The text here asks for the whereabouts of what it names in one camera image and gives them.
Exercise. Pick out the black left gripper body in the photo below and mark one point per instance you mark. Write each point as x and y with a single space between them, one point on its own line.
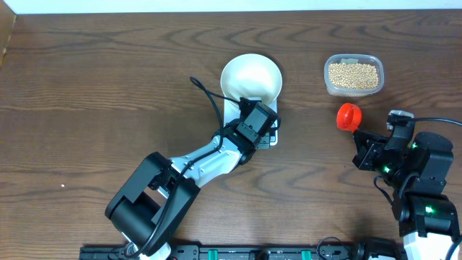
255 141

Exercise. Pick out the clear plastic container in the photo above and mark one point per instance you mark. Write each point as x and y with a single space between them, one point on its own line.
353 59

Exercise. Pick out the red plastic measuring scoop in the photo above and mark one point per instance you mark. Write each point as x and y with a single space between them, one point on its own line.
349 117

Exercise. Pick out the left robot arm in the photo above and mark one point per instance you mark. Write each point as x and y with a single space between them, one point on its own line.
152 203

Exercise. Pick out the white ceramic bowl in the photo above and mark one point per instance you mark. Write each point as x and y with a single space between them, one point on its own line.
251 75

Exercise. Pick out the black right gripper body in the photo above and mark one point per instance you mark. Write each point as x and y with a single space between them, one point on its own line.
375 158

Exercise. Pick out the cardboard box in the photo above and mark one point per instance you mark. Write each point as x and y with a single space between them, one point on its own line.
7 21

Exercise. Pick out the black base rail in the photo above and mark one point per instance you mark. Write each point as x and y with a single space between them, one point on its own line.
194 252

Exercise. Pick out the soybeans in container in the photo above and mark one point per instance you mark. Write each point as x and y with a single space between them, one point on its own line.
353 76

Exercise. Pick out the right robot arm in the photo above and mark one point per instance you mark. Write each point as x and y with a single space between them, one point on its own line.
415 168

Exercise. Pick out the white digital kitchen scale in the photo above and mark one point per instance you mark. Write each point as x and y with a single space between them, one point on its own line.
231 112

